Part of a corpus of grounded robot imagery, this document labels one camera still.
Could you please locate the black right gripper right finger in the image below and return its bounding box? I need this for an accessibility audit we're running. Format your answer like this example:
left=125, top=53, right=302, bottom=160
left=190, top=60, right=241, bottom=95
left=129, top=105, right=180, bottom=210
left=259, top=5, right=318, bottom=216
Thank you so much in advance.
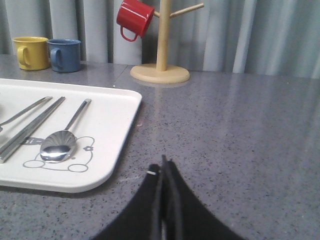
left=161, top=155, right=243, bottom=240

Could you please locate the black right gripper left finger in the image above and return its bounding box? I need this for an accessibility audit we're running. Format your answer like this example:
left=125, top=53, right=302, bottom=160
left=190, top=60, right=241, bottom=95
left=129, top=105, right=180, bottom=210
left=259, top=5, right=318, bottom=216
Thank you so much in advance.
left=94, top=164, right=162, bottom=240

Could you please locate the silver metal spoon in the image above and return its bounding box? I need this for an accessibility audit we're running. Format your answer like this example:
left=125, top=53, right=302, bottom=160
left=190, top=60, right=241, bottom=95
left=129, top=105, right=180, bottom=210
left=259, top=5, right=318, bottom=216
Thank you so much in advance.
left=39, top=98, right=91, bottom=163

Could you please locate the silver metal chopstick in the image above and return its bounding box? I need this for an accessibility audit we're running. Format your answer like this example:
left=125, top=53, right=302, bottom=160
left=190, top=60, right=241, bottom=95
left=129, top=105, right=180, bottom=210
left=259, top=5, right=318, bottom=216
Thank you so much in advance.
left=0, top=96, right=66, bottom=156
left=0, top=99, right=66, bottom=164

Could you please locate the silver metal fork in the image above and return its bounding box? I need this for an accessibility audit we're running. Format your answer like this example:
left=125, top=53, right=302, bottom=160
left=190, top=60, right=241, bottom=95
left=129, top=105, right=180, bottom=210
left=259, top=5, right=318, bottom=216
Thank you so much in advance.
left=0, top=96, right=53, bottom=132

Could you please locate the beige rabbit serving tray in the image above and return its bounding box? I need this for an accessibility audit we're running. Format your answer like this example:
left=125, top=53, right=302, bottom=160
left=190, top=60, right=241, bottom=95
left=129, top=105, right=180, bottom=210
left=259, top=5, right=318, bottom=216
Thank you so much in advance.
left=0, top=78, right=142, bottom=193

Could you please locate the wooden mug tree stand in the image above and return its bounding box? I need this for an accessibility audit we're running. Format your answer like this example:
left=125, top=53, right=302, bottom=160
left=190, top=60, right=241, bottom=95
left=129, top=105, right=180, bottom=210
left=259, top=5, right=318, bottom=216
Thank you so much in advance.
left=130, top=0, right=204, bottom=84

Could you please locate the blue enamel mug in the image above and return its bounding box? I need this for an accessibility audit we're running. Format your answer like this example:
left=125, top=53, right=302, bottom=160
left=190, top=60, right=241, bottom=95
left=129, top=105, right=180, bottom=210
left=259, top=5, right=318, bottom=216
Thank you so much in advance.
left=47, top=39, right=81, bottom=73

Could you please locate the yellow enamel mug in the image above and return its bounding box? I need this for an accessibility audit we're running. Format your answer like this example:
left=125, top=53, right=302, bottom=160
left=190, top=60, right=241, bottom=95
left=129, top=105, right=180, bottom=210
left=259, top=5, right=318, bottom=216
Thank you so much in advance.
left=13, top=36, right=50, bottom=71

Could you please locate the red enamel mug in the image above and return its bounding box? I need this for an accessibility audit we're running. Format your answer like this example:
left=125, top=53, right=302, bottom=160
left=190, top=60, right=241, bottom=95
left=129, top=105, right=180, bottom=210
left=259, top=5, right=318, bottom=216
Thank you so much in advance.
left=116, top=0, right=155, bottom=42

